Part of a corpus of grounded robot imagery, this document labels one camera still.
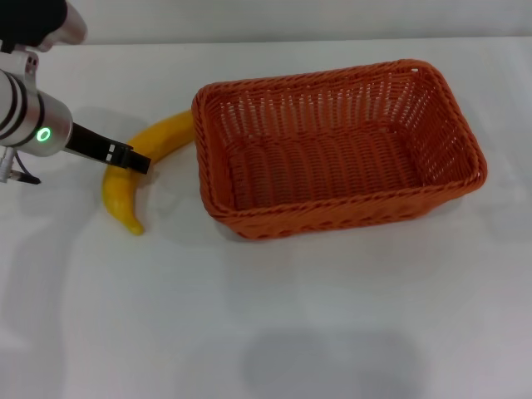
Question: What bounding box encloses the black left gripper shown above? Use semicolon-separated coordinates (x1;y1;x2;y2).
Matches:
68;122;151;174

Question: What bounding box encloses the yellow banana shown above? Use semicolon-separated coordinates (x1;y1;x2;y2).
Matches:
102;110;195;237

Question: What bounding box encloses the orange woven rectangular basket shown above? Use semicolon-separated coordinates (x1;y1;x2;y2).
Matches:
190;59;488;241

